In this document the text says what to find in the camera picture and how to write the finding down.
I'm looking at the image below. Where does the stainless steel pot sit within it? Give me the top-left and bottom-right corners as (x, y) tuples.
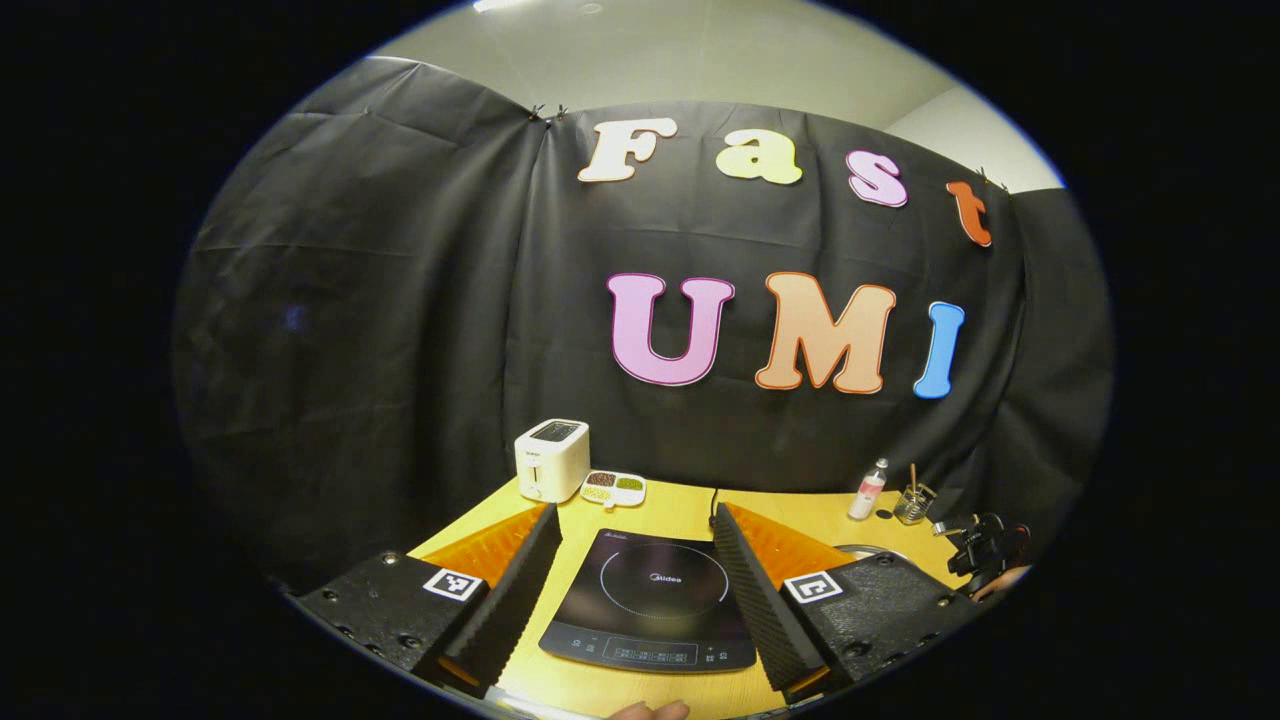
(832, 543), (916, 567)

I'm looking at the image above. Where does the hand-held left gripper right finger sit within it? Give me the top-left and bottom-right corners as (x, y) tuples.
(711, 502), (987, 707)

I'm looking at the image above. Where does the black backdrop cloth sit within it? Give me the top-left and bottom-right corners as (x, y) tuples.
(175, 55), (1116, 601)

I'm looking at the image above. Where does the white divided bean dish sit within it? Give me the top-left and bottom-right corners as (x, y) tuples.
(580, 470), (647, 512)

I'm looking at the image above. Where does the clear bottle pink label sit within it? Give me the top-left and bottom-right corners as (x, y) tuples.
(848, 458), (889, 521)

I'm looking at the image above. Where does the white toaster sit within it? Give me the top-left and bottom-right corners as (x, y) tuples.
(514, 419), (591, 503)

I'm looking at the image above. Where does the black induction cooktop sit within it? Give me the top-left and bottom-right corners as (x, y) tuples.
(538, 528), (758, 674)

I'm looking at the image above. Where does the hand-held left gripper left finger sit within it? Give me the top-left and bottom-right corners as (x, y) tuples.
(290, 502), (564, 700)

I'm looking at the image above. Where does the wire mesh holder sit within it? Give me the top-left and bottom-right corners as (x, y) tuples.
(893, 483), (938, 527)

